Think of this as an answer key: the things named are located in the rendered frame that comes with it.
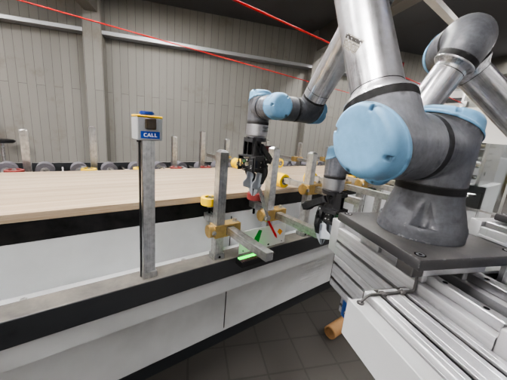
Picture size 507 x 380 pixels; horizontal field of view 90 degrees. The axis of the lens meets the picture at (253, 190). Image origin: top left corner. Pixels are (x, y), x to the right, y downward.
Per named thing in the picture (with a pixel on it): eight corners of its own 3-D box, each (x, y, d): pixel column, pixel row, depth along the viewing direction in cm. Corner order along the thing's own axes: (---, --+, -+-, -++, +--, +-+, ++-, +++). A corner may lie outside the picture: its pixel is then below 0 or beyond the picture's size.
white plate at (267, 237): (284, 242, 120) (287, 222, 117) (238, 254, 104) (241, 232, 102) (283, 241, 120) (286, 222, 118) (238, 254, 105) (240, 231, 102)
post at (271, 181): (268, 252, 116) (280, 147, 105) (262, 253, 114) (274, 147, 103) (264, 249, 119) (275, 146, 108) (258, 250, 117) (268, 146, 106)
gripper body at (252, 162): (236, 170, 88) (239, 136, 86) (250, 169, 95) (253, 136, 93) (254, 174, 84) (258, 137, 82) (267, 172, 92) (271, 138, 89)
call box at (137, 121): (162, 143, 74) (162, 116, 73) (137, 142, 70) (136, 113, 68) (155, 141, 80) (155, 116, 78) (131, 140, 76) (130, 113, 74)
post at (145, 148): (157, 276, 85) (157, 140, 74) (142, 280, 82) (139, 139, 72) (153, 269, 88) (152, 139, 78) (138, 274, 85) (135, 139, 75)
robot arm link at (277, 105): (305, 94, 74) (286, 97, 84) (271, 89, 69) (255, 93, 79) (302, 122, 76) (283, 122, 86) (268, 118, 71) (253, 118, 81)
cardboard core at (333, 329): (363, 313, 169) (336, 331, 151) (361, 323, 171) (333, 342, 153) (351, 306, 175) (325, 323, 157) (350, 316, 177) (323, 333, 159)
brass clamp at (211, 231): (241, 234, 102) (241, 222, 101) (210, 240, 94) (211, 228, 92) (232, 228, 106) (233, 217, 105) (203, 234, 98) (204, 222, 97)
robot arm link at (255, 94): (256, 87, 79) (245, 90, 86) (252, 123, 81) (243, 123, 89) (278, 90, 82) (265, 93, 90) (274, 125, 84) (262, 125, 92)
